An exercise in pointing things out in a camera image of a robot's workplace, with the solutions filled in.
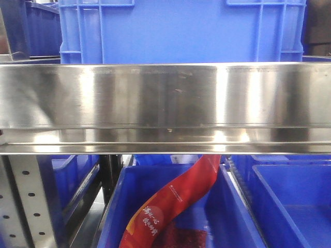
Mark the blue bin with red bag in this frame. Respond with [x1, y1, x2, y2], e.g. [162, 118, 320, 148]
[97, 165, 265, 247]

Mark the blue bin lower right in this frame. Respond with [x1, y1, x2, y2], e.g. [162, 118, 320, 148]
[227, 154, 330, 247]

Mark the red printed plastic bag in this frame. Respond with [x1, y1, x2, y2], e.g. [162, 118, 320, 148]
[119, 154, 221, 247]

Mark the large blue crate on shelf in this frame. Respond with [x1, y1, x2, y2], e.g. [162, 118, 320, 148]
[58, 1, 306, 64]

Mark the stainless steel shelf rail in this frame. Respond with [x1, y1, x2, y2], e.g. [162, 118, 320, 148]
[1, 62, 330, 154]

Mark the perforated metal shelf post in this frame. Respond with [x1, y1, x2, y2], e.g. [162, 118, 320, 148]
[1, 156, 58, 247]

